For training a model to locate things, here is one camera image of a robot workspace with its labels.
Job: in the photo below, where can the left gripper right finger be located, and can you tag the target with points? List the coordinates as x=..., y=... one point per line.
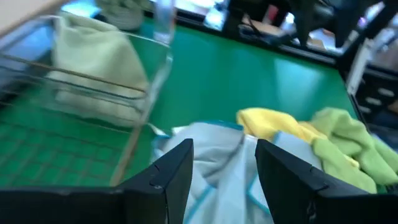
x=311, y=202

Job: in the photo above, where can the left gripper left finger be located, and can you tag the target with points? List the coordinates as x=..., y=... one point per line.
x=140, y=202

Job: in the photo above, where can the white towel with teal edge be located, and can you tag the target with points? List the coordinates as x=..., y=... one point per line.
x=217, y=155

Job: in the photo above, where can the yellow microfiber towel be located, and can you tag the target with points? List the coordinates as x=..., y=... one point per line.
x=264, y=121

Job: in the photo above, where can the pale green microfiber towel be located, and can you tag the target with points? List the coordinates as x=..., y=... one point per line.
x=93, y=62

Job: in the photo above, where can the lime green microfiber towel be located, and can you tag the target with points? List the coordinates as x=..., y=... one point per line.
x=342, y=130

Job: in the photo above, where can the black drawer cabinet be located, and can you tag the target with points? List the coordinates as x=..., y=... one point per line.
x=376, y=93

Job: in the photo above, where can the clear pump bottle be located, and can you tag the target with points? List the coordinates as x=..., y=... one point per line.
x=164, y=18

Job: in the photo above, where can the green plant in white pot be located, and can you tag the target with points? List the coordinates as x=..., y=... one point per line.
x=124, y=15

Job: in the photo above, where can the light wooden table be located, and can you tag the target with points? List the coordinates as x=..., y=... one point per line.
x=18, y=12

